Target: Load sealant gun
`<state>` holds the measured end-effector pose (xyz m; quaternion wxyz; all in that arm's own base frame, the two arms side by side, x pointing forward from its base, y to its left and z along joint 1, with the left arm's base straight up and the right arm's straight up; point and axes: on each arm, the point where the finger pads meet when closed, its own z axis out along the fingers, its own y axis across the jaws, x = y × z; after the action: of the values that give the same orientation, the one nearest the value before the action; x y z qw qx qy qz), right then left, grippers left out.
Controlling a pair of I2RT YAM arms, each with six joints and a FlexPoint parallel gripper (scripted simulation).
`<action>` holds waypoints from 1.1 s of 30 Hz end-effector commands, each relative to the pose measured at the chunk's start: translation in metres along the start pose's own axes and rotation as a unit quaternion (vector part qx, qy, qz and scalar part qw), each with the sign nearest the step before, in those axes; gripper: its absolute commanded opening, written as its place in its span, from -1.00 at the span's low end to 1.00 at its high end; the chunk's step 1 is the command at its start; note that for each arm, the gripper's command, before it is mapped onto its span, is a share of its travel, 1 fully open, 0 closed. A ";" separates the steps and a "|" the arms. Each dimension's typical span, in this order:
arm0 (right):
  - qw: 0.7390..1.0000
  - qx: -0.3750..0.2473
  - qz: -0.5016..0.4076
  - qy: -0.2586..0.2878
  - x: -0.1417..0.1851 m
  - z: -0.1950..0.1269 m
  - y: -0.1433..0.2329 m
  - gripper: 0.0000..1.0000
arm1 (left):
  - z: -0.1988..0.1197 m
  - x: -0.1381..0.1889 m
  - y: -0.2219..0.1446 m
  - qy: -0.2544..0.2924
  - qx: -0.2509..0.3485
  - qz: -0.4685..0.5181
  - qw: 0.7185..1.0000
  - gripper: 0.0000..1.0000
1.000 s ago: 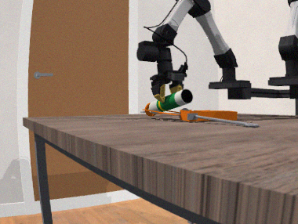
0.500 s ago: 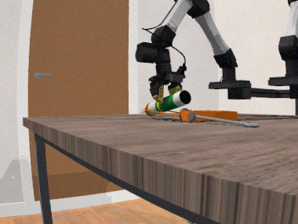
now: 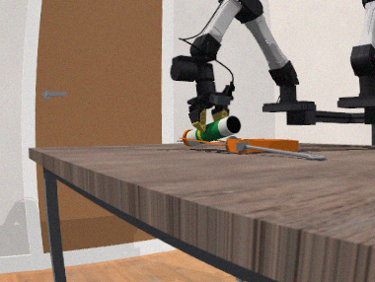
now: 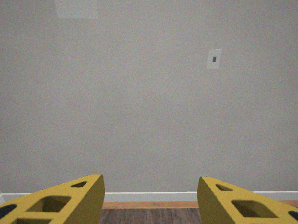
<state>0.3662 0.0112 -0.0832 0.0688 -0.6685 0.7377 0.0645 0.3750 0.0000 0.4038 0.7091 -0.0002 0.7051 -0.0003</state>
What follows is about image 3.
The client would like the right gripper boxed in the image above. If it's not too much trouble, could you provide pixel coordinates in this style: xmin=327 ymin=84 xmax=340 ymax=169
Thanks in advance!
xmin=187 ymin=81 xmax=230 ymax=133

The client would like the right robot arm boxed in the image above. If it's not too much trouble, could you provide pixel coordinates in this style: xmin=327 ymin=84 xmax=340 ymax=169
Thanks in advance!
xmin=170 ymin=0 xmax=315 ymax=106

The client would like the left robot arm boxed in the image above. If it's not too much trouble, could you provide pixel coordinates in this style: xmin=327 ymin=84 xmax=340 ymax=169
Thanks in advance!
xmin=338 ymin=0 xmax=375 ymax=101

